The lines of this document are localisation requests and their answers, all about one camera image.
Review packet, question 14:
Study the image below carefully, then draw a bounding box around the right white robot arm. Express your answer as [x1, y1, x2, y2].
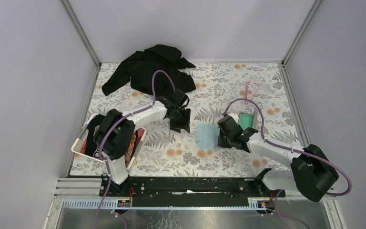
[217, 115, 339, 202]

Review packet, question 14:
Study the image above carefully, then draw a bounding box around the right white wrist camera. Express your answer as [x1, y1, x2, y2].
[227, 112, 239, 123]

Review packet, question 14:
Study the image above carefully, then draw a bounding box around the light blue cleaning cloth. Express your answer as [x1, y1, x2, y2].
[196, 123, 219, 150]

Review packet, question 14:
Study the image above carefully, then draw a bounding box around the black garment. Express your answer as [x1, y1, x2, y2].
[102, 44, 196, 96]

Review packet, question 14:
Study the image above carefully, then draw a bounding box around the white basket with clothes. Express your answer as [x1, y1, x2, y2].
[71, 114, 147, 170]

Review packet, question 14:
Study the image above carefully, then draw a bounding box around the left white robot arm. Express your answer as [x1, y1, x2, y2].
[93, 89, 191, 196]

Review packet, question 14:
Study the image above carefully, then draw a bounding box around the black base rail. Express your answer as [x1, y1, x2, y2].
[99, 175, 285, 208]

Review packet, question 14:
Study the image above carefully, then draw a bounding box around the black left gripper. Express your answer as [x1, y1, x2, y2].
[168, 107, 191, 134]

